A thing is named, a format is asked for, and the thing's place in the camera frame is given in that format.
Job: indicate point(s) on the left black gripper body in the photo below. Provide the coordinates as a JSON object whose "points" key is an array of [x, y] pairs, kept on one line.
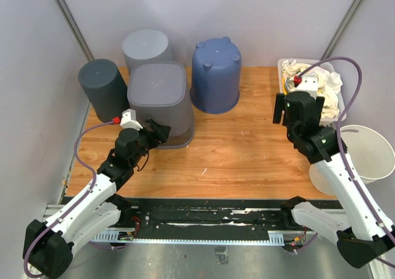
{"points": [[147, 141]]}

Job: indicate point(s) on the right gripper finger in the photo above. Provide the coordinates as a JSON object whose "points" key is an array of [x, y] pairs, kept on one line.
{"points": [[319, 102], [279, 109]]}

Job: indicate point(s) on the dark grey cylindrical bin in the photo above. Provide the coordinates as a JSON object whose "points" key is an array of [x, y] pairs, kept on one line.
{"points": [[105, 88]]}

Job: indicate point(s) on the patterned crumpled cloths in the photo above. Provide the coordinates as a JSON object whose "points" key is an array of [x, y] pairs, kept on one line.
{"points": [[330, 84]]}

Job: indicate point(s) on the light grey round bin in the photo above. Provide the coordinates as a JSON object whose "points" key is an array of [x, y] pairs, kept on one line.
{"points": [[146, 45]]}

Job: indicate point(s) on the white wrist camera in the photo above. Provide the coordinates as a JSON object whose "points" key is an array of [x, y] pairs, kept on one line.
{"points": [[128, 120], [308, 84]]}

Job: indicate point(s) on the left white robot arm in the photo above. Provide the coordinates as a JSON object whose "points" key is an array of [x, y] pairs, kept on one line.
{"points": [[50, 246]]}

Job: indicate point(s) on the blue plastic bucket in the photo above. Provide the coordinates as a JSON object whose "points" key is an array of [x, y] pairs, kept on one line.
{"points": [[216, 74]]}

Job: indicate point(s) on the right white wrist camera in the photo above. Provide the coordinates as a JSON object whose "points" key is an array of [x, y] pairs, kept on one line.
{"points": [[308, 84]]}

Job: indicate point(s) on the white round bin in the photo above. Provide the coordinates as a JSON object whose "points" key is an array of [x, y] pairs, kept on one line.
{"points": [[371, 154]]}

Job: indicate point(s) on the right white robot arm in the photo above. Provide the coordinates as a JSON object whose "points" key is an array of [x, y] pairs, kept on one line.
{"points": [[365, 232]]}

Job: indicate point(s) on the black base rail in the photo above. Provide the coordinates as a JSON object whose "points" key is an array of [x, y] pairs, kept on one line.
{"points": [[182, 220]]}

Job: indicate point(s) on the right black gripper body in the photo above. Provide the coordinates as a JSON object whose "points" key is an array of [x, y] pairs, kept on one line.
{"points": [[292, 128]]}

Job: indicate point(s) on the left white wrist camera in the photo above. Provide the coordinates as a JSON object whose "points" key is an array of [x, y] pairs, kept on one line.
{"points": [[128, 120]]}

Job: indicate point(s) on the white plastic basket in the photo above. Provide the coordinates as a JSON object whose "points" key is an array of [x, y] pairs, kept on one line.
{"points": [[339, 106]]}

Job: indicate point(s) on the grey mesh square bin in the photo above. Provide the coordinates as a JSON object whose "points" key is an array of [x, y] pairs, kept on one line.
{"points": [[159, 91]]}

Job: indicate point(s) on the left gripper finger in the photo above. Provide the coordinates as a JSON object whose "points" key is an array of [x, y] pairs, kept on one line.
{"points": [[162, 133], [151, 125]]}

